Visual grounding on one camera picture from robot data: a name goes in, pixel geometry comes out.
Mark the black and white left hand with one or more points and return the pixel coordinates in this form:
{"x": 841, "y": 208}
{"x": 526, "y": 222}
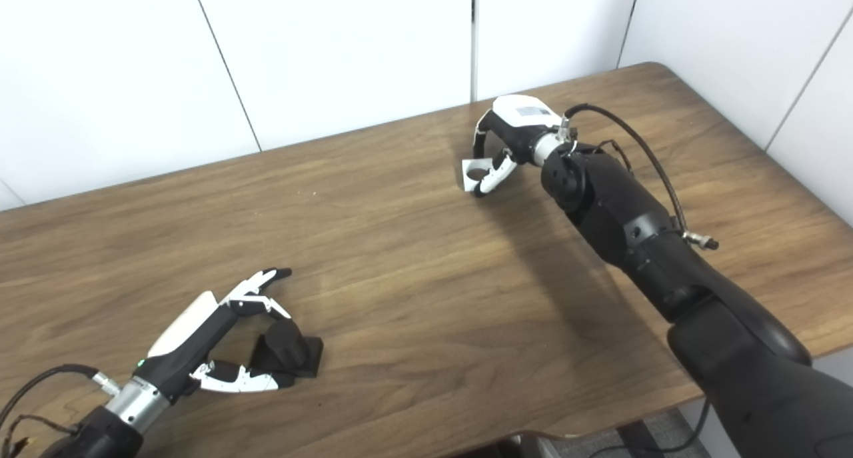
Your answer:
{"x": 183, "y": 341}

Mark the black and white right hand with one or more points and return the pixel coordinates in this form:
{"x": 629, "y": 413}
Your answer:
{"x": 523, "y": 121}

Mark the white square piece with hole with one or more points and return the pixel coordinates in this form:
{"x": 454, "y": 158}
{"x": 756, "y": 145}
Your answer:
{"x": 468, "y": 168}

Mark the black peg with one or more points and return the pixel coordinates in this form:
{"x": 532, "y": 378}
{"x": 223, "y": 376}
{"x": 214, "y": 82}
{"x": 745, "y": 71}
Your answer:
{"x": 286, "y": 348}

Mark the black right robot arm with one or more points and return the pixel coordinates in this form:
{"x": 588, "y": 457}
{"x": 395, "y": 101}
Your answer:
{"x": 640, "y": 231}

